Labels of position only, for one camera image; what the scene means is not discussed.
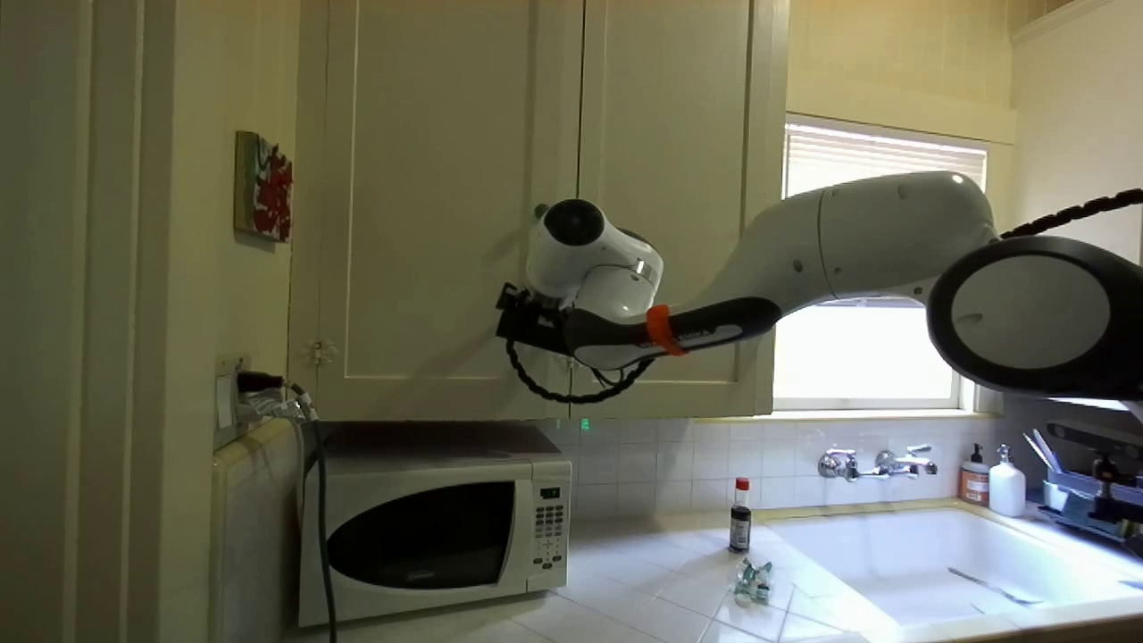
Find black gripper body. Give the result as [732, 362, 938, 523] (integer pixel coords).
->
[496, 283, 569, 354]

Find dark sauce bottle red cap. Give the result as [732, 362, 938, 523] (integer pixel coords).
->
[730, 480, 754, 554]

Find window with white blinds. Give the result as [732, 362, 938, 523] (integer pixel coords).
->
[775, 120, 988, 416]

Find wall power outlet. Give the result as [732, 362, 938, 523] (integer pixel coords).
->
[215, 376, 240, 451]

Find white soap bottle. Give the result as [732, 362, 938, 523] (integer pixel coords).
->
[988, 448, 1024, 515]

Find red soap bottle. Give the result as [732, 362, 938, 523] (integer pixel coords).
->
[959, 448, 988, 506]

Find red wall decoration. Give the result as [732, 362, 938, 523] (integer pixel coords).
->
[232, 133, 293, 245]

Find chrome sink faucet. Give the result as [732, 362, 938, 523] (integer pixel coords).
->
[819, 445, 938, 484]

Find white kitchen sink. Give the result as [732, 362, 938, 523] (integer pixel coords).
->
[773, 506, 1143, 626]

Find black coiled robot cable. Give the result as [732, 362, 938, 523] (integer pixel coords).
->
[505, 334, 659, 406]

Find cream upper cabinet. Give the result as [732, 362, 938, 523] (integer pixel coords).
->
[288, 0, 791, 422]

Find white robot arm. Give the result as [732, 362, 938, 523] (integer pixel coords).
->
[496, 173, 1143, 399]

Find white microwave oven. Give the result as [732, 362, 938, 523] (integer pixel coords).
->
[296, 426, 573, 629]

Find crumpled green plastic wrapper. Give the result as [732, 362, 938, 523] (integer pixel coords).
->
[732, 561, 773, 604]

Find cream cabinet door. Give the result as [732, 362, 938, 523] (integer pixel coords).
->
[288, 0, 582, 422]

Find dish drying rack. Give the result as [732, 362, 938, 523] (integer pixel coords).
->
[998, 398, 1143, 554]

